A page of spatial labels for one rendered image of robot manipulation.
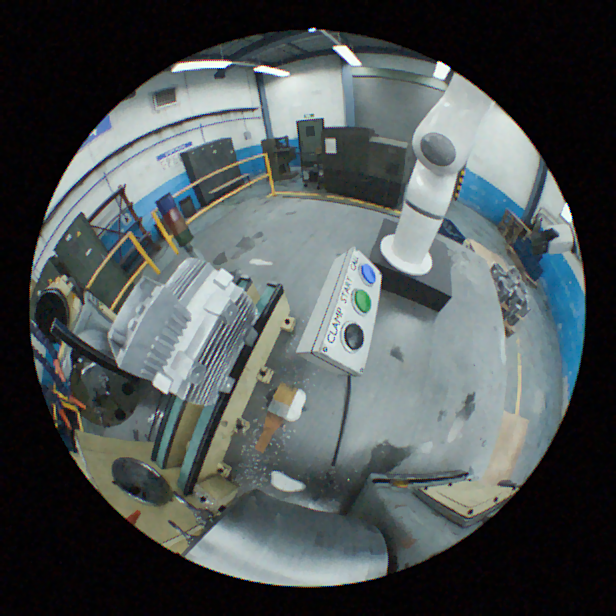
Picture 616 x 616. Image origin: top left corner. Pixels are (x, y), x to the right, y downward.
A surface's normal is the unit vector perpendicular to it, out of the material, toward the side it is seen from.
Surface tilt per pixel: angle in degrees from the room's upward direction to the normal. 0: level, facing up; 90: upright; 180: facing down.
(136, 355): 90
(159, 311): 90
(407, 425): 0
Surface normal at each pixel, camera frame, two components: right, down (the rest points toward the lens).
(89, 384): 0.93, 0.26
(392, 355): -0.09, -0.54
